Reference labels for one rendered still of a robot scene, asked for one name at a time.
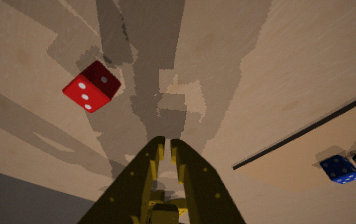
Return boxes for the red die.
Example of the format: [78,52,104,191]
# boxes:
[62,60,121,113]

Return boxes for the blue die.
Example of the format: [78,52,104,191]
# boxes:
[320,155,356,184]

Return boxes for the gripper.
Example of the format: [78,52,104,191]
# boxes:
[77,136,246,224]

